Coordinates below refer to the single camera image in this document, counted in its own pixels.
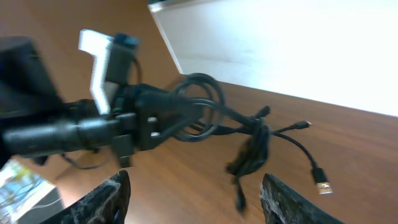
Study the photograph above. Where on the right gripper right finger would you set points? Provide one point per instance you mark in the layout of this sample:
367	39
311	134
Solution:
282	204

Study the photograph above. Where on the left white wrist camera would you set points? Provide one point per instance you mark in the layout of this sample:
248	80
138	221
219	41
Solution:
112	60

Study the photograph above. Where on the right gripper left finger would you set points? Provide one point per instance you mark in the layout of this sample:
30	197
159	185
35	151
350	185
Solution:
106	204

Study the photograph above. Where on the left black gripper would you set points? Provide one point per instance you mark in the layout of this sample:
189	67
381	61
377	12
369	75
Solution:
131	102

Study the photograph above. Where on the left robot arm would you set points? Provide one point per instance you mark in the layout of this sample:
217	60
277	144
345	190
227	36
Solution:
36	123

